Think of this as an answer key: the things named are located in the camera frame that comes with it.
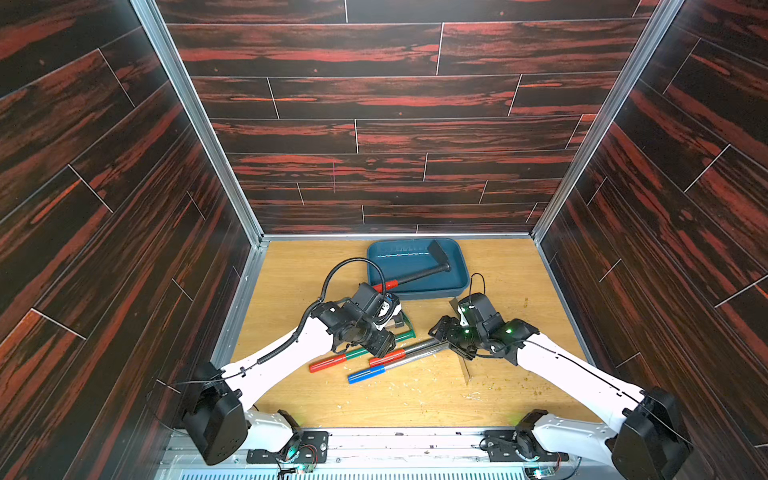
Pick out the green handle red tip hoe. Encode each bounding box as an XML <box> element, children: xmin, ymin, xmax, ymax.
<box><xmin>308</xmin><ymin>313</ymin><xmax>416</xmax><ymax>373</ymax></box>

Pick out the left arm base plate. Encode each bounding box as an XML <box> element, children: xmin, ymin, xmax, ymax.
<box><xmin>246</xmin><ymin>430</ymin><xmax>329</xmax><ymax>465</ymax></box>

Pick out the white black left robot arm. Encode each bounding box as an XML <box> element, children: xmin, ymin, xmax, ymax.
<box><xmin>180</xmin><ymin>283</ymin><xmax>402</xmax><ymax>466</ymax></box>

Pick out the teal plastic storage box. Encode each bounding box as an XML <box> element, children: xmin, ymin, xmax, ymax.
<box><xmin>367</xmin><ymin>238</ymin><xmax>470</xmax><ymax>300</ymax></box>

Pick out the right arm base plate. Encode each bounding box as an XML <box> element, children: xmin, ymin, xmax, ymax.
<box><xmin>479</xmin><ymin>430</ymin><xmax>569</xmax><ymax>463</ymax></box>

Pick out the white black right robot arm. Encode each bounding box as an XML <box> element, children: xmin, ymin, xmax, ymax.
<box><xmin>429</xmin><ymin>293</ymin><xmax>694</xmax><ymax>479</ymax></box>

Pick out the chrome hoe blue grip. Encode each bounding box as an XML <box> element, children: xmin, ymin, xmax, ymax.
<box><xmin>347</xmin><ymin>344</ymin><xmax>449</xmax><ymax>385</ymax></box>

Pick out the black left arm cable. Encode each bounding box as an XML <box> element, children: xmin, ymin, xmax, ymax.
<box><xmin>143</xmin><ymin>257</ymin><xmax>388</xmax><ymax>415</ymax></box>

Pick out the grey hoe red grip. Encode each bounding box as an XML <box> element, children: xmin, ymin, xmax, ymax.
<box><xmin>373</xmin><ymin>240</ymin><xmax>451</xmax><ymax>293</ymax></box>
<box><xmin>369</xmin><ymin>339</ymin><xmax>439</xmax><ymax>367</ymax></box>

